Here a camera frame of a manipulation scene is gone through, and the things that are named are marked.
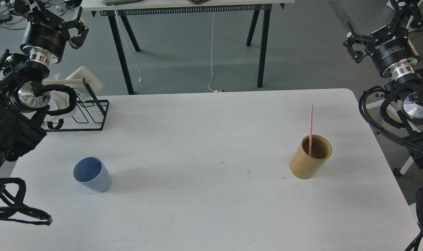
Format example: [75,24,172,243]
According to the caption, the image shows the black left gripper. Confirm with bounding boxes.
[20,9,89,65]

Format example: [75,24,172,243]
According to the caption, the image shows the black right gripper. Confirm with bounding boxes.
[343,0,423,78]

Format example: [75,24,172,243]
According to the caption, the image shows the pink chopstick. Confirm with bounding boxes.
[308,104,313,157]

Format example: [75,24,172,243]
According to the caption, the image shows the blue plastic cup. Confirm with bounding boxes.
[72,156,112,192]

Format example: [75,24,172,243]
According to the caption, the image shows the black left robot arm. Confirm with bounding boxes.
[0,0,89,225]

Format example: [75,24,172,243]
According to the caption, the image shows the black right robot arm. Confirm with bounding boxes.
[343,0,423,169]

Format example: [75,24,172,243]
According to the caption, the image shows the white square plate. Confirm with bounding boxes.
[64,66,104,101]

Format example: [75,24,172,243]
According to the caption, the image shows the white background table black legs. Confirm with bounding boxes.
[80,0,289,95]

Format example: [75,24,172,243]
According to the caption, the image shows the wooden rack dowel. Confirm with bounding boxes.
[42,78,88,85]

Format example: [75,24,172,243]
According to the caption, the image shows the white mug on rack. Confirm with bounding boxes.
[44,91,77,121]

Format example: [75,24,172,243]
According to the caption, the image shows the wooden cylindrical holder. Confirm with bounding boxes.
[289,135,332,180]

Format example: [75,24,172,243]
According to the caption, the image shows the white hanging cord left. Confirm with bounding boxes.
[113,4,143,83]

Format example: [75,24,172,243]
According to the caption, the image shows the black wire dish rack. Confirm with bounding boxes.
[41,84,109,132]

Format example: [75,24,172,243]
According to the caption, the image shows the black floor cables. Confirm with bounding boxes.
[0,0,82,38]

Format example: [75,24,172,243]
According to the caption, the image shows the white hanging cable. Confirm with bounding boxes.
[208,12,226,93]

